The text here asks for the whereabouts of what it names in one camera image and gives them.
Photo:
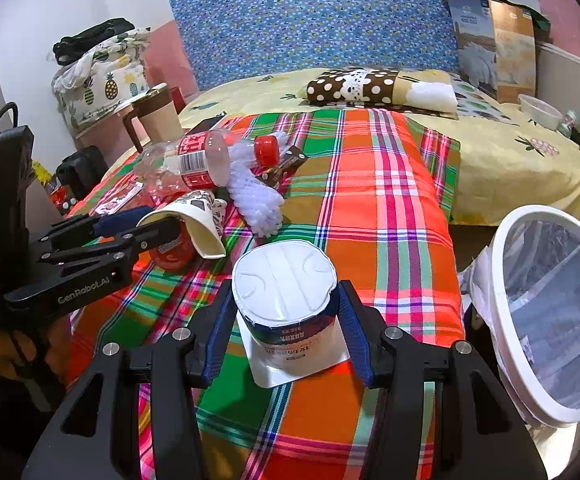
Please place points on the red round container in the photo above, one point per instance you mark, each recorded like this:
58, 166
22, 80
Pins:
174, 257

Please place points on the white bowl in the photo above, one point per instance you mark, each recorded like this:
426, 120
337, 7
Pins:
540, 110

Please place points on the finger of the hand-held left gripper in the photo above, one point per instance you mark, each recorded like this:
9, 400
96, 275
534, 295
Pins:
154, 236
119, 221

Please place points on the yellow bedsheet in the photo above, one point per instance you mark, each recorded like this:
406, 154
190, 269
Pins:
510, 180

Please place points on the black bag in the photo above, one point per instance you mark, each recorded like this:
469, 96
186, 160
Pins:
82, 170

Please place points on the person's left forearm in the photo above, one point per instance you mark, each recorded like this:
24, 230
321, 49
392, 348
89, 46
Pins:
4, 430

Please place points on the white foam net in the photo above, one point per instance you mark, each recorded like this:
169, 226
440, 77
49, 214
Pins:
260, 200

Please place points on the plaid blanket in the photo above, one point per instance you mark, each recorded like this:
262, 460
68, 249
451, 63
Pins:
370, 200

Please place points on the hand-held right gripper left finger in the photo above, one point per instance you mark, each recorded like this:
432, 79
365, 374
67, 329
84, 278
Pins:
218, 336

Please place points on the black phone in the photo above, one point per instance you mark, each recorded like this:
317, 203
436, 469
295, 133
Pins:
207, 124

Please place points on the printed paper bag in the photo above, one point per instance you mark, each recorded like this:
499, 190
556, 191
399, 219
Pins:
490, 45

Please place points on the brown polka dot pillow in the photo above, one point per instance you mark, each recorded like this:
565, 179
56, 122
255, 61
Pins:
350, 87

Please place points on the clear plastic bottle red label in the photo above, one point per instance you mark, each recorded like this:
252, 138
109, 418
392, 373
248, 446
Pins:
189, 162

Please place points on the black clothing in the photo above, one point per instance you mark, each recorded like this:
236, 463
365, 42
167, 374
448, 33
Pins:
89, 37

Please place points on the patterned paper cup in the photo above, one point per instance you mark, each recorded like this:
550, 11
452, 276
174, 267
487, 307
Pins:
199, 230

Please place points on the brown coffee sachet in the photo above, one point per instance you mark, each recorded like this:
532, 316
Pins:
285, 164

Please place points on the leaf print pillow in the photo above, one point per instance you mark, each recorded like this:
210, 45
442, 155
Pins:
475, 100

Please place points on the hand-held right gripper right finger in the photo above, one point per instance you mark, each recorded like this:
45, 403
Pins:
354, 332

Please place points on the white bed frame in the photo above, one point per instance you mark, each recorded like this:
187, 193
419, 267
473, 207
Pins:
570, 75

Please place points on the white yogurt cup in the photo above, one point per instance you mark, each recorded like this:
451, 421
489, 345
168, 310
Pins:
282, 280

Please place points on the pineapple print bag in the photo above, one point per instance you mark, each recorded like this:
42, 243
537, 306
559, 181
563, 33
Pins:
102, 85

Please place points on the white trash bin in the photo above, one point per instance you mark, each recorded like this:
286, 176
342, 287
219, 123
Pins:
500, 270

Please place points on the red bottle cap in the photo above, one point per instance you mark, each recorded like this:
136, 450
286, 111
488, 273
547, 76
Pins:
266, 151

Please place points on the blue floral headboard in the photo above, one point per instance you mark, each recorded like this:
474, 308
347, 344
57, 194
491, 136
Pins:
320, 20

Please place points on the red cup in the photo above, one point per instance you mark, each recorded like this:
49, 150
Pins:
177, 100

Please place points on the clear printed plastic wrapper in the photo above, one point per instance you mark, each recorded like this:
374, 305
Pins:
119, 200

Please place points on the small glass jar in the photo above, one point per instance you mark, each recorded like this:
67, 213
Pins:
567, 124

